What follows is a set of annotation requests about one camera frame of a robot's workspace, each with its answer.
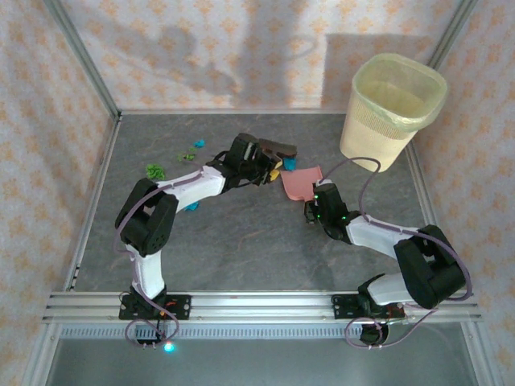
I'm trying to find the cream plastic waste basket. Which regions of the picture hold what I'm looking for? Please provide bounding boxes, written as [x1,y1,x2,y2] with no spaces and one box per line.
[339,53,449,174]

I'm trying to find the black electronics box with light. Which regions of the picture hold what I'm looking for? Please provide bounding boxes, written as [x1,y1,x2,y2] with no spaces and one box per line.
[134,324,176,353]

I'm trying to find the aluminium frame bar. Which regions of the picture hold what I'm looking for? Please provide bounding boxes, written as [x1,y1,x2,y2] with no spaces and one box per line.
[404,142,443,234]
[426,0,482,69]
[62,116,122,293]
[460,323,508,386]
[43,0,123,121]
[116,107,348,117]
[19,323,61,386]

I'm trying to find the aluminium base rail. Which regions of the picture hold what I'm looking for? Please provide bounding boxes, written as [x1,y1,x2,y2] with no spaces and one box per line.
[42,289,482,325]

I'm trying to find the pale green bin liner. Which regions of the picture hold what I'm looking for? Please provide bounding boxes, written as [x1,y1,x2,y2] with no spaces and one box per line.
[351,53,449,133]

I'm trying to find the pink plastic dustpan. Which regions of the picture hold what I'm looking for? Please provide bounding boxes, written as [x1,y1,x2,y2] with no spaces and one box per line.
[280,163,324,202]

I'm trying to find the dark brown hand brush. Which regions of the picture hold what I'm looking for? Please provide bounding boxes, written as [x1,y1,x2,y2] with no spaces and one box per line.
[257,138,299,161]

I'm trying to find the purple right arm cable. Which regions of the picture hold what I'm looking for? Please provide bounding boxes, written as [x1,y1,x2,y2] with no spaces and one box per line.
[319,156,472,350]

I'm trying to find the grey slotted cable duct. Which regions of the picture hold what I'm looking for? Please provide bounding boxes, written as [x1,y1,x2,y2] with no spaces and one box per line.
[59,325,470,341]

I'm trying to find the grey metal shelf panel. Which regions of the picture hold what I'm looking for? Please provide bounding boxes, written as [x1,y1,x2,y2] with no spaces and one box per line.
[43,337,476,386]

